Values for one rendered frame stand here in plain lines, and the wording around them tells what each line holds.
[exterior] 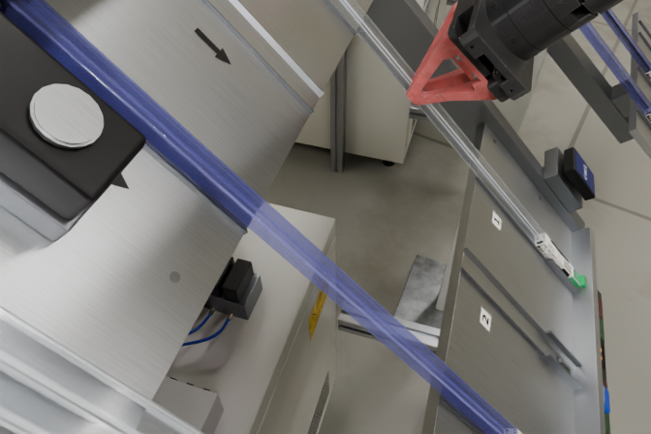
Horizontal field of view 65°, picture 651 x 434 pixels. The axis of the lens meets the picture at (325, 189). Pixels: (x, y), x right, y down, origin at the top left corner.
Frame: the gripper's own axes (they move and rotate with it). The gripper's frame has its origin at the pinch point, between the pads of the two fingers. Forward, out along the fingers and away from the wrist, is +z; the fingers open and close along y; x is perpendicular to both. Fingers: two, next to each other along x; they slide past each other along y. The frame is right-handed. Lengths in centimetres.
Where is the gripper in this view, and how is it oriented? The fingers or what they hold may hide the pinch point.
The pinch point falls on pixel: (418, 89)
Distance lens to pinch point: 46.4
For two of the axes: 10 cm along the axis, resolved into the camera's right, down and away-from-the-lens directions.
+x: 7.2, 6.2, 3.0
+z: -6.1, 3.8, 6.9
